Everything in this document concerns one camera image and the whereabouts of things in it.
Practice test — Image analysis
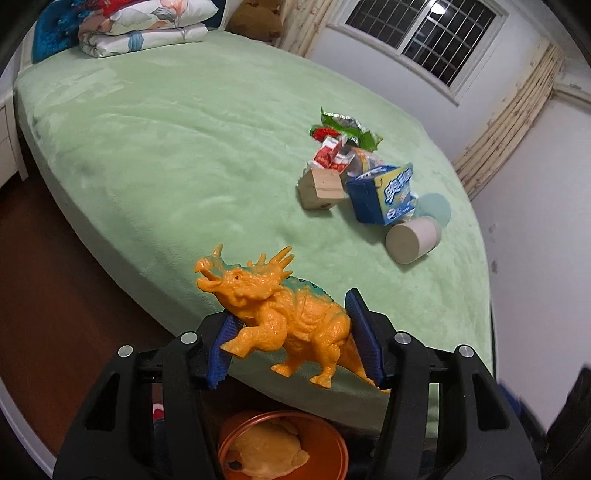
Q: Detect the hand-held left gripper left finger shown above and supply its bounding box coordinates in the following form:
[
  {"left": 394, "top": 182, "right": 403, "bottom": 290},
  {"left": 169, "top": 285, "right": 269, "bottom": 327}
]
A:
[{"left": 53, "top": 314, "right": 243, "bottom": 480}]

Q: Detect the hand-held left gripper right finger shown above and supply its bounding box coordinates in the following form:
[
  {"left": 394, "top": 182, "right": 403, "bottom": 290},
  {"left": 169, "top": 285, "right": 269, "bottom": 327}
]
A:
[{"left": 344, "top": 288, "right": 541, "bottom": 480}]

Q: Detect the orange dinosaur toy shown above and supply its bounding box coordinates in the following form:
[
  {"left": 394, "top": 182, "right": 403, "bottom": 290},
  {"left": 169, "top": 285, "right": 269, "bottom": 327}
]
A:
[{"left": 194, "top": 244, "right": 392, "bottom": 394}]

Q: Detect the orange plastic basin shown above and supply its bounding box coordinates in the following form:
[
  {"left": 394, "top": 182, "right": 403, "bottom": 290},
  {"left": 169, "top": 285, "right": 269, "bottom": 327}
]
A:
[{"left": 216, "top": 410, "right": 350, "bottom": 480}]

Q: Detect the green snack bag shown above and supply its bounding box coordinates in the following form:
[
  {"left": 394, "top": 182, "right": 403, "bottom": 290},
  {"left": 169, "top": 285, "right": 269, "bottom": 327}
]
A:
[{"left": 309, "top": 108, "right": 384, "bottom": 151}]

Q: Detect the yellow plush toy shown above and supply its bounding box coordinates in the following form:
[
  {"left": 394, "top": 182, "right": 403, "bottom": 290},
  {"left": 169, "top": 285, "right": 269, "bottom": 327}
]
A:
[{"left": 223, "top": 417, "right": 310, "bottom": 479}]

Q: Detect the grey cardboard cylinder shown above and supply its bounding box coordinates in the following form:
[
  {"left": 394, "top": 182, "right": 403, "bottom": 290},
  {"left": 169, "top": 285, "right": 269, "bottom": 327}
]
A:
[{"left": 385, "top": 216, "right": 443, "bottom": 265}]

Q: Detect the blue snack box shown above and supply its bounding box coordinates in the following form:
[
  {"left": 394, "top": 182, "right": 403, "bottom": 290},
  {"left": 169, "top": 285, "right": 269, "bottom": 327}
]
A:
[{"left": 346, "top": 162, "right": 419, "bottom": 227}]

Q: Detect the wooden block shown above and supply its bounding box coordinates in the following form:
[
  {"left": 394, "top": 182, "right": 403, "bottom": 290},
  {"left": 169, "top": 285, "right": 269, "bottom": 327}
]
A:
[{"left": 297, "top": 167, "right": 347, "bottom": 211}]

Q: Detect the clear yellow plastic package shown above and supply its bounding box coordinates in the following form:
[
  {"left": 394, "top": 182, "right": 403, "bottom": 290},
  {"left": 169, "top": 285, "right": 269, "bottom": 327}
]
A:
[{"left": 344, "top": 147, "right": 385, "bottom": 179}]

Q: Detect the red snack wrapper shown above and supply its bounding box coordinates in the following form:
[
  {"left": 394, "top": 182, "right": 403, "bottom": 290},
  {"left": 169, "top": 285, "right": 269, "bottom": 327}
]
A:
[{"left": 313, "top": 136, "right": 354, "bottom": 174}]

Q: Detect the green plush bed blanket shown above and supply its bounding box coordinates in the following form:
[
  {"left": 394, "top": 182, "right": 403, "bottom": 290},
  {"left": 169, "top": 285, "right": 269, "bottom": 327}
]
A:
[{"left": 14, "top": 31, "right": 497, "bottom": 439}]

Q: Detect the dark blurred object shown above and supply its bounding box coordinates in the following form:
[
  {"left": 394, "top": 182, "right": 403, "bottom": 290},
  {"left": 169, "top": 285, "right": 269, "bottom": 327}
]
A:
[{"left": 499, "top": 367, "right": 591, "bottom": 480}]

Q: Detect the beige patterned curtain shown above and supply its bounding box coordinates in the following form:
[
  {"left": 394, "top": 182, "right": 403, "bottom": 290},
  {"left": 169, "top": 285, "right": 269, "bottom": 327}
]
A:
[
  {"left": 276, "top": 0, "right": 362, "bottom": 59},
  {"left": 454, "top": 39, "right": 567, "bottom": 200}
]

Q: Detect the white nightstand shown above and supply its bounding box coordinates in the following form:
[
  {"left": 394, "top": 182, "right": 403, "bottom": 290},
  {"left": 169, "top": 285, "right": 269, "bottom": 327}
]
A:
[{"left": 0, "top": 87, "right": 29, "bottom": 188}]

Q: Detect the barred window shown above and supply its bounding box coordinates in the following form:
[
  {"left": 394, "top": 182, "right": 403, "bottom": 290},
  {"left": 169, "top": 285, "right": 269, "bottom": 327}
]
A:
[{"left": 327, "top": 0, "right": 509, "bottom": 108}]

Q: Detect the folded floral quilt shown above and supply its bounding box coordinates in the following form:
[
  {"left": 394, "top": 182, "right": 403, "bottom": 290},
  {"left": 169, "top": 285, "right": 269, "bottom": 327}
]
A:
[{"left": 78, "top": 21, "right": 209, "bottom": 59}]

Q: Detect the brown plush toy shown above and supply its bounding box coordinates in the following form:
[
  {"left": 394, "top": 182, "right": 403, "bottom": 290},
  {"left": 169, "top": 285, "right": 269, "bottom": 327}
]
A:
[{"left": 228, "top": 0, "right": 285, "bottom": 43}]

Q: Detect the navy pillow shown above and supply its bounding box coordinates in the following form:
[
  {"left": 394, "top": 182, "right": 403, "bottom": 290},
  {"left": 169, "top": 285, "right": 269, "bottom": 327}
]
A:
[{"left": 203, "top": 0, "right": 228, "bottom": 31}]

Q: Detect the teal fuzzy cushion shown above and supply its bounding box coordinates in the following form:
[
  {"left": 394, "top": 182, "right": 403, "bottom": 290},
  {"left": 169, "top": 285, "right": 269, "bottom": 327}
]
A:
[{"left": 30, "top": 0, "right": 110, "bottom": 64}]

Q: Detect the red cloth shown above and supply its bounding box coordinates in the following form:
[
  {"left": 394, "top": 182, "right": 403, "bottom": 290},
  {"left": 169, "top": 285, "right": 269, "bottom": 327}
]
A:
[{"left": 88, "top": 0, "right": 136, "bottom": 20}]

